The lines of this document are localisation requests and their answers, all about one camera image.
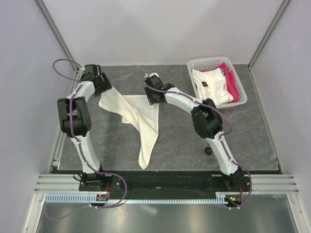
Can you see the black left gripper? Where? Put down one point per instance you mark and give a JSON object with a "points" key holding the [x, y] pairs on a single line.
{"points": [[106, 85]]}

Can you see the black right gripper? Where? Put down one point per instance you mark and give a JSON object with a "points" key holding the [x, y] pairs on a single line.
{"points": [[151, 100]]}

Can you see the cream cloth napkin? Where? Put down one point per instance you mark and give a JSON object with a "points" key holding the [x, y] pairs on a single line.
{"points": [[135, 110]]}

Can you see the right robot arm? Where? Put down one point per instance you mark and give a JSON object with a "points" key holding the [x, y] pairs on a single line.
{"points": [[207, 120]]}

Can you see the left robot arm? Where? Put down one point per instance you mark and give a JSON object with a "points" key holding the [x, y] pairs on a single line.
{"points": [[74, 116]]}

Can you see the white folded cloth in basket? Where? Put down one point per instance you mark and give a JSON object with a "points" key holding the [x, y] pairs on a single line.
{"points": [[212, 85]]}

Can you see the white plastic basket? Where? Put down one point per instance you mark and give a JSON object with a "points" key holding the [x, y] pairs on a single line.
{"points": [[208, 64]]}

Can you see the black spoon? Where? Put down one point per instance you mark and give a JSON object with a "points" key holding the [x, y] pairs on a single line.
{"points": [[208, 150]]}

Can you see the left aluminium frame post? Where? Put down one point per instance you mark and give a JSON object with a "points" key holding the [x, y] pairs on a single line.
{"points": [[53, 28]]}

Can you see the aluminium frame post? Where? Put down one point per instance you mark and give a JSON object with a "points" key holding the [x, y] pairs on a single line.
{"points": [[53, 28], [268, 33]]}

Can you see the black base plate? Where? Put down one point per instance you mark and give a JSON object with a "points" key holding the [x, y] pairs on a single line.
{"points": [[163, 184]]}

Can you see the light blue cable duct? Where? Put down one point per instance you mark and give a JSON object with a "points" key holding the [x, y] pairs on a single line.
{"points": [[103, 198]]}

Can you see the right aluminium frame post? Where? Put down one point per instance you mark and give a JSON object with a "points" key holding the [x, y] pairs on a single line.
{"points": [[268, 33]]}

